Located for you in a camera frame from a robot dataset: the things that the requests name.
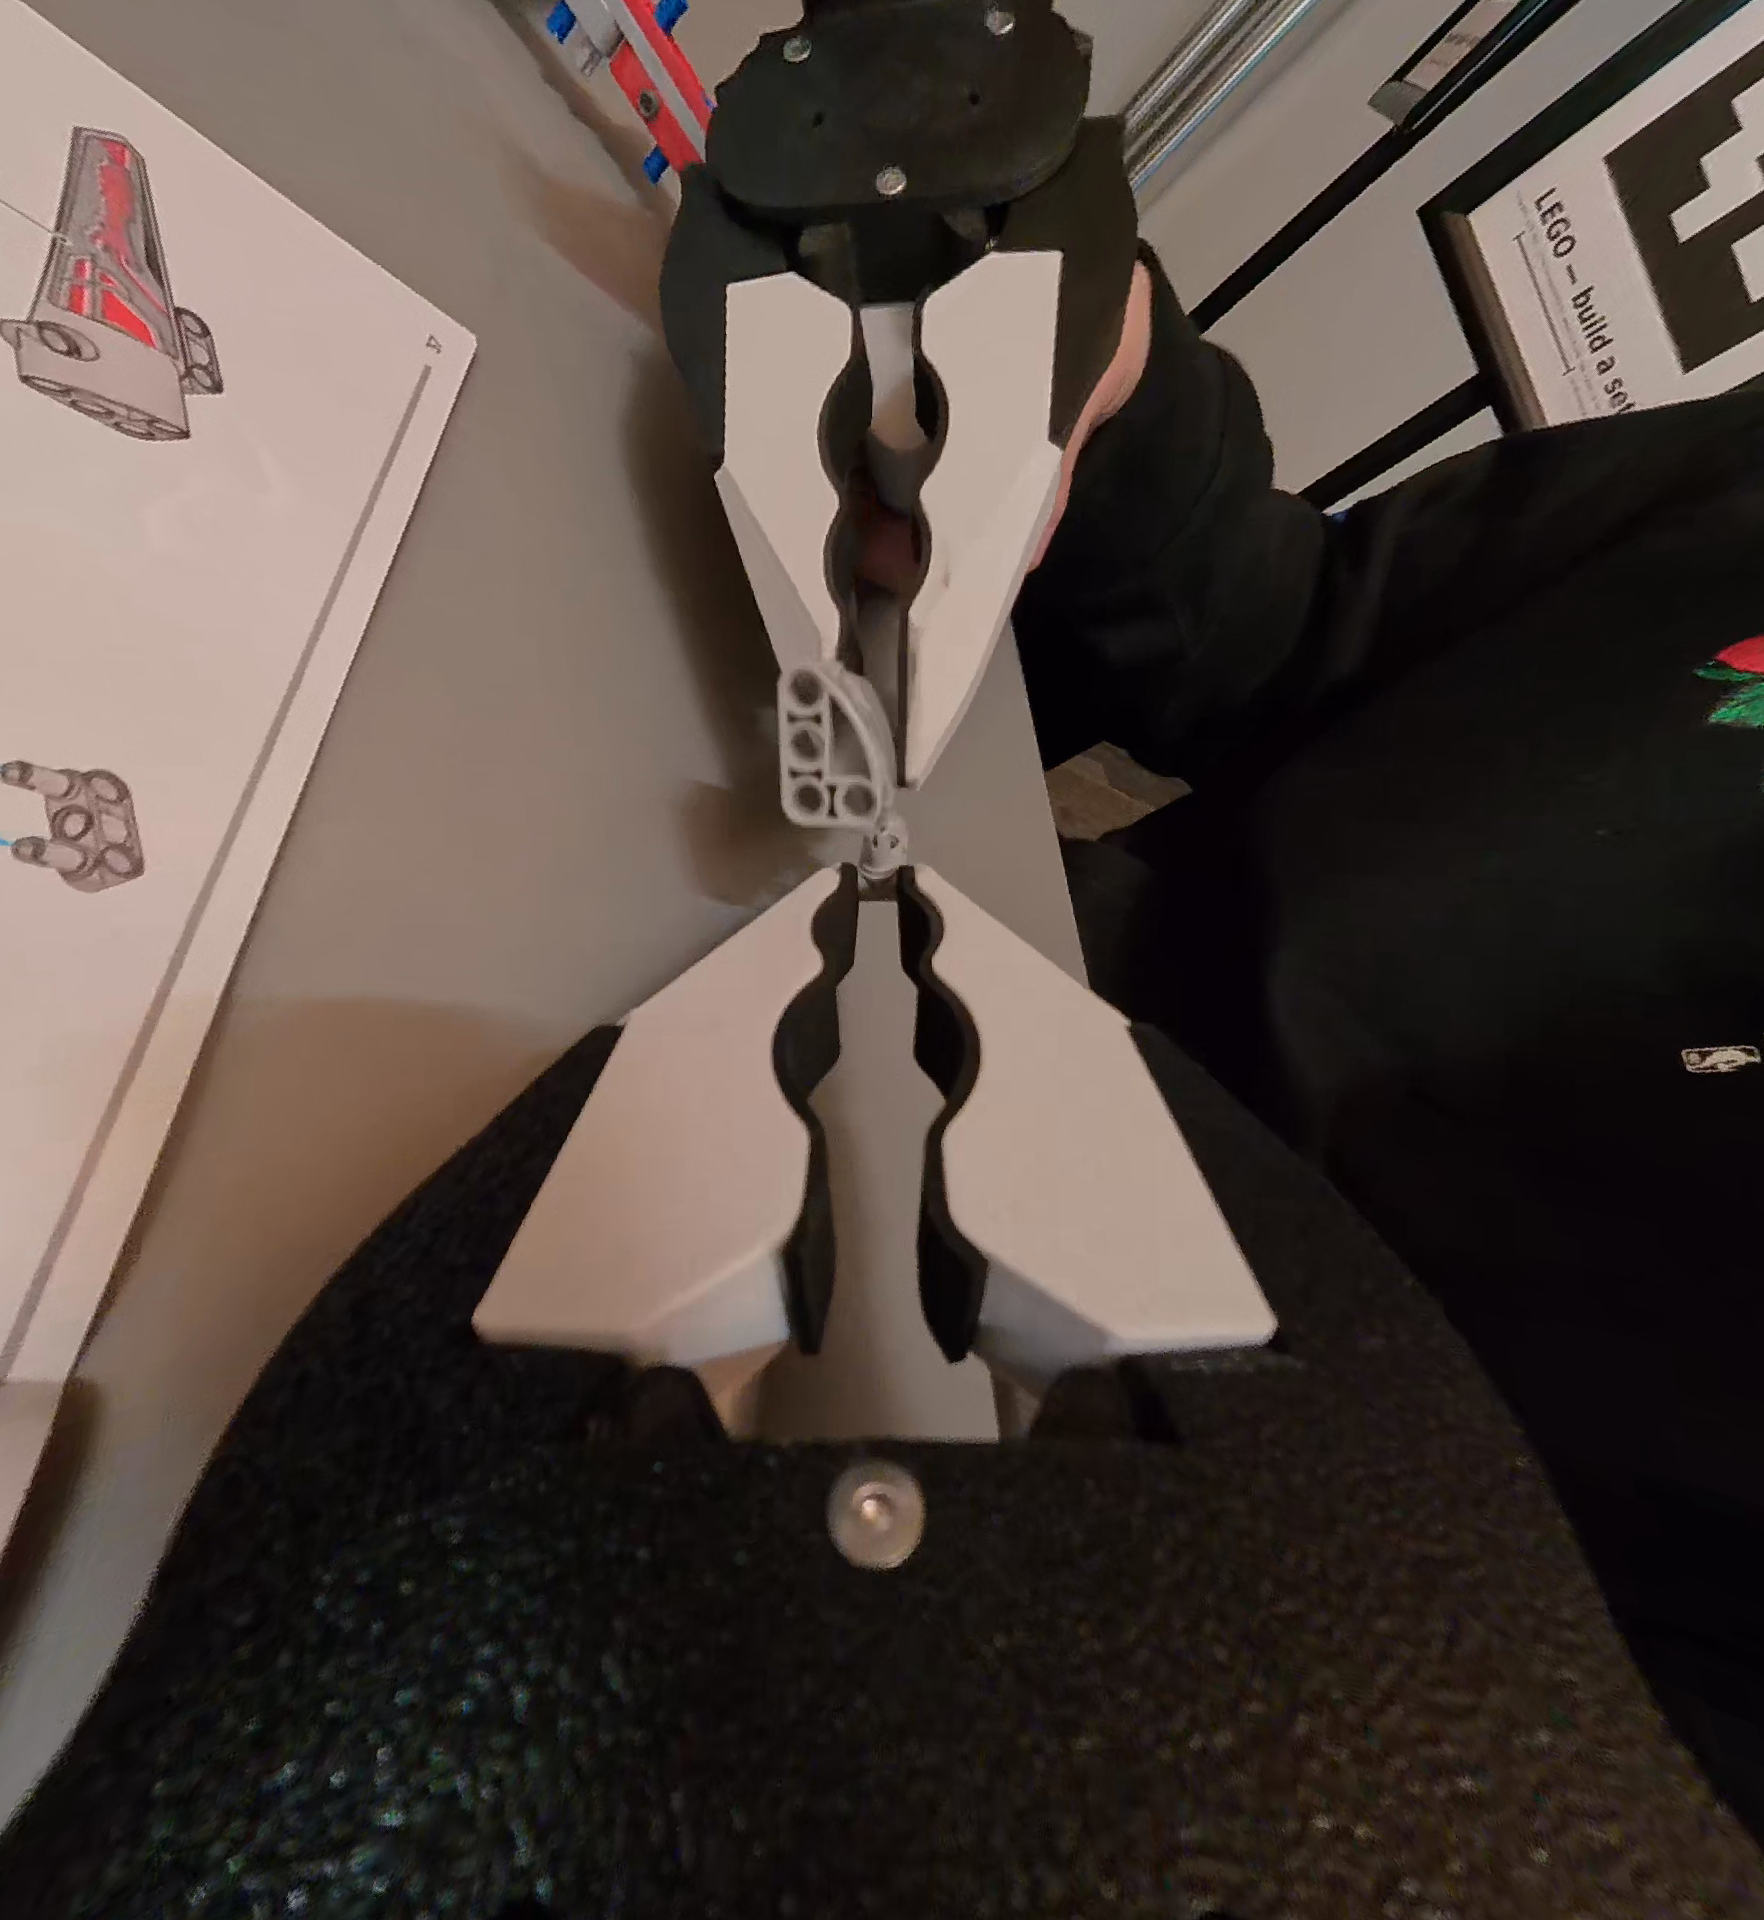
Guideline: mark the building instruction booklet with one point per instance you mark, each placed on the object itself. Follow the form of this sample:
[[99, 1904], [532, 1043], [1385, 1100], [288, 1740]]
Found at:
[[178, 600]]

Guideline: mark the framed black white poster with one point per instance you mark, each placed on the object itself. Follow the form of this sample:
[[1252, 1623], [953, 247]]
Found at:
[[1722, 166]]

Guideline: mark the small grey toy brick connector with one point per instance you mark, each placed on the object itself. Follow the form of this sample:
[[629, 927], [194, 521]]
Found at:
[[882, 852]]

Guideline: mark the person's black printed sweatshirt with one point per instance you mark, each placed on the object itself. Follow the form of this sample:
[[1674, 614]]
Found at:
[[1497, 1201]]

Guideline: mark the grey toy brick panel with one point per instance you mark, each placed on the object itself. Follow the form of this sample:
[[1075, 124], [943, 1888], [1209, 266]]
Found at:
[[823, 751]]

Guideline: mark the toy brick vehicle model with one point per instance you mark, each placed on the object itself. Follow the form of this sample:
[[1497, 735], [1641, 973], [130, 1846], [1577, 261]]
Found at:
[[658, 90]]

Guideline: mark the person's right hand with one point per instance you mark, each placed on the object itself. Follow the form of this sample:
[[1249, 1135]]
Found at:
[[1139, 354]]

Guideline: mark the silver metal rail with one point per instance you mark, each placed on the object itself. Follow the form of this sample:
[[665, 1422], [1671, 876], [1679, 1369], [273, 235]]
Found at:
[[1227, 75]]

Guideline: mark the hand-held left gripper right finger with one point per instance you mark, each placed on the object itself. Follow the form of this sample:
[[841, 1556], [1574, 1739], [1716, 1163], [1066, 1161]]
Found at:
[[1108, 1184]]

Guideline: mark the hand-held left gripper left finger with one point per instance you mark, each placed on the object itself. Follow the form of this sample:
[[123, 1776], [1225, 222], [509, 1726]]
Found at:
[[642, 1184]]

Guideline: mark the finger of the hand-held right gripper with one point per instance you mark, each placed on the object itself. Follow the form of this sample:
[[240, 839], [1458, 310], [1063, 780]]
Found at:
[[995, 481], [770, 419]]

